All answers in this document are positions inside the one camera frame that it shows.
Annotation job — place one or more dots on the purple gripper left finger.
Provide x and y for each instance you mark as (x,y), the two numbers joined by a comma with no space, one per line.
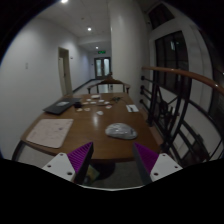
(72,166)

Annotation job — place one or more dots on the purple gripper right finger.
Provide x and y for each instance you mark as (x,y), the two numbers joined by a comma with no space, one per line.
(153,166)

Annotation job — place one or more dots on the white round pad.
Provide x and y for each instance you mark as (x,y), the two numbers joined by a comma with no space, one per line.
(100,113)

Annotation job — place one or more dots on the black metal railing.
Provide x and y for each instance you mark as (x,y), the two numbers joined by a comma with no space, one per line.
(167,110)

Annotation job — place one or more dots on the small black box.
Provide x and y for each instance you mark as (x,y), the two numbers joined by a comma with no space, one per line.
(78,105)

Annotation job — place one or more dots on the dark closed laptop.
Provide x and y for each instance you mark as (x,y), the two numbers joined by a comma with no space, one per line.
(61,106)

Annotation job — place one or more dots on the white notepad with pen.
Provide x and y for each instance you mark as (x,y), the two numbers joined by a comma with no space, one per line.
(132,108)

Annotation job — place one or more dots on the white paper card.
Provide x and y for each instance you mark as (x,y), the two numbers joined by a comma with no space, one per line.
(95,97)

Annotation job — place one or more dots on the wooden chair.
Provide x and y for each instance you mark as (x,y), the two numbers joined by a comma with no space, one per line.
(110,81)

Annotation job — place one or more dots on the wooden stair handrail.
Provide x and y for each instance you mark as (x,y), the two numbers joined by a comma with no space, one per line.
(207,81)

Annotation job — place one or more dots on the glass double door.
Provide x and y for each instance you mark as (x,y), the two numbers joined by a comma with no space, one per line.
(102,67)

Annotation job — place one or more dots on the side doorway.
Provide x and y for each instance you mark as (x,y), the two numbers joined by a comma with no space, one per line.
(64,71)

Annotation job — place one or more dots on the dark window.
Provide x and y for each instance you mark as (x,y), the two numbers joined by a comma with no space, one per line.
(171,52)

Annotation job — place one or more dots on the green exit sign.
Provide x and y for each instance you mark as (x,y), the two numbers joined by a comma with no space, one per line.
(102,52)

